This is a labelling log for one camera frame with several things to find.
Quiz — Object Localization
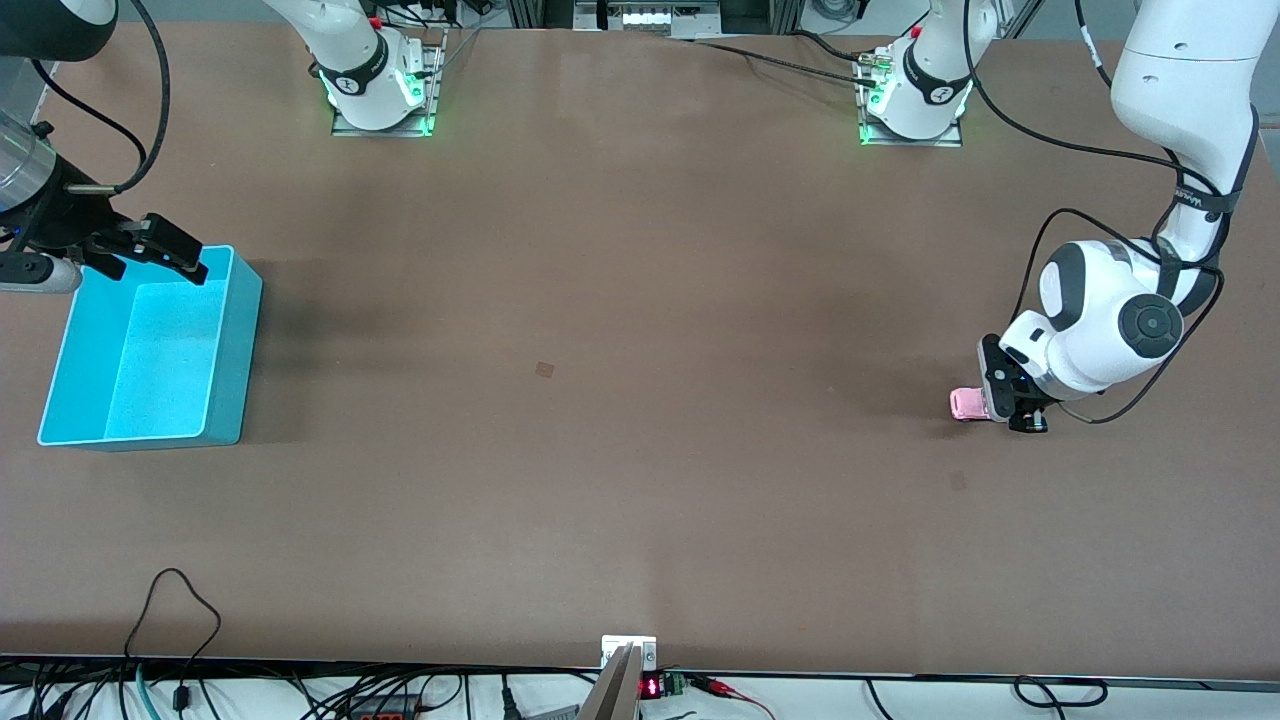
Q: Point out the red clip lead wires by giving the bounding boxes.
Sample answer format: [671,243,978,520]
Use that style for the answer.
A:
[690,675,776,720]

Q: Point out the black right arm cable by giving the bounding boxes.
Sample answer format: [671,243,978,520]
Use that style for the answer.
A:
[30,0,173,193]

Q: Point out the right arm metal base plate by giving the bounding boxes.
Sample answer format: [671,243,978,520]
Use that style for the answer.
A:
[332,28,446,138]

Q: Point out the metal frame with equipment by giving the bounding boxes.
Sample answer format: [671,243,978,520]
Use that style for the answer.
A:
[505,0,801,41]

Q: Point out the thin black table cable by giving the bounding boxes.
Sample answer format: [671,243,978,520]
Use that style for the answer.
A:
[690,40,881,86]

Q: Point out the thick black table cable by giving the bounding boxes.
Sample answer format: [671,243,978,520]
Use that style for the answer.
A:
[790,30,871,66]

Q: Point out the thin black looped cable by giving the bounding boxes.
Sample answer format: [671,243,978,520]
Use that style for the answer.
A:
[122,568,223,713]

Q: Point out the teal plastic bin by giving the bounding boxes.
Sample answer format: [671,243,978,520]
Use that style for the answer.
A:
[37,245,264,451]

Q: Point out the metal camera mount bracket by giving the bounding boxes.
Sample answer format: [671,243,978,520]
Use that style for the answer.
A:
[578,635,658,720]

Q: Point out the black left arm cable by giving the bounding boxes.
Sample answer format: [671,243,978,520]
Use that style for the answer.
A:
[960,0,1261,426]

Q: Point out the black coiled cable loop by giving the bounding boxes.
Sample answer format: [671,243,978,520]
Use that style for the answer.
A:
[1012,675,1109,709]

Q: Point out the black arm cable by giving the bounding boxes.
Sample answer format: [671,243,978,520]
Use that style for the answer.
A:
[30,0,173,193]
[960,0,1261,426]

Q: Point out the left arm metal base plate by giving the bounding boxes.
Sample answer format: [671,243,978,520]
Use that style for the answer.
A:
[855,45,966,148]

